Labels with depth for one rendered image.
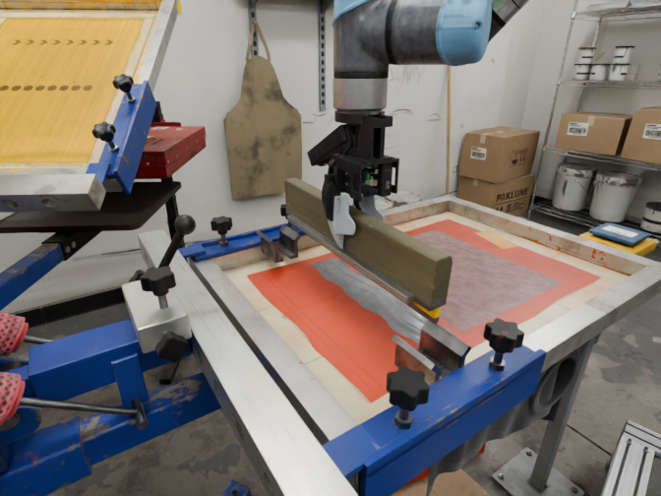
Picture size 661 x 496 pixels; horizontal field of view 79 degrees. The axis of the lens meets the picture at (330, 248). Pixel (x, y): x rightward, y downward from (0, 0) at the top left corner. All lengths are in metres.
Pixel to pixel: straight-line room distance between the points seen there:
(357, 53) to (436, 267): 0.28
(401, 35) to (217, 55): 2.16
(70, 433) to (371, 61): 0.61
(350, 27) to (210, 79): 2.10
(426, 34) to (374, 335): 0.43
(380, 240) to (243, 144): 2.13
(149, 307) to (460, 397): 0.39
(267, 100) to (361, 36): 2.16
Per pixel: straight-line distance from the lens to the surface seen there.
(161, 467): 1.79
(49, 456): 0.64
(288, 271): 0.85
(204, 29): 2.63
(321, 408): 0.50
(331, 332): 0.66
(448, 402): 0.51
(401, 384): 0.43
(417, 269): 0.53
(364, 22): 0.56
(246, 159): 2.66
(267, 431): 0.41
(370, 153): 0.56
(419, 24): 0.53
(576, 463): 1.93
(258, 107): 2.69
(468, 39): 0.52
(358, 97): 0.56
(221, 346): 0.51
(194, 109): 2.60
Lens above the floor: 1.35
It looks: 25 degrees down
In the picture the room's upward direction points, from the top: straight up
